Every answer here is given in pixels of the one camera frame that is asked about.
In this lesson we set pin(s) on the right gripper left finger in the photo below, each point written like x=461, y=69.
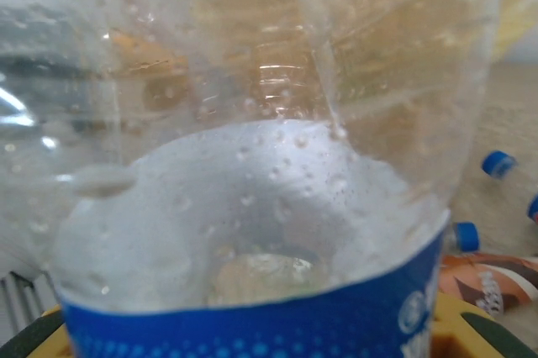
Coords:
x=38, y=337

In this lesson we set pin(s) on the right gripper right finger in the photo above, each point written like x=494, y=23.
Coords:
x=475, y=333

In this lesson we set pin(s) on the brown Nescafe coffee bottle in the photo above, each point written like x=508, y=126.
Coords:
x=496, y=278

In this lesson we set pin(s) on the Pepsi bottle blue cap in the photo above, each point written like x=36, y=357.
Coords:
x=498, y=164
x=252, y=206

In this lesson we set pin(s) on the yellow translucent bin liner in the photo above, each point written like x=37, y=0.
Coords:
x=517, y=5

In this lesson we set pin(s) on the small blue label water bottle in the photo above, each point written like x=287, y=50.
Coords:
x=466, y=236

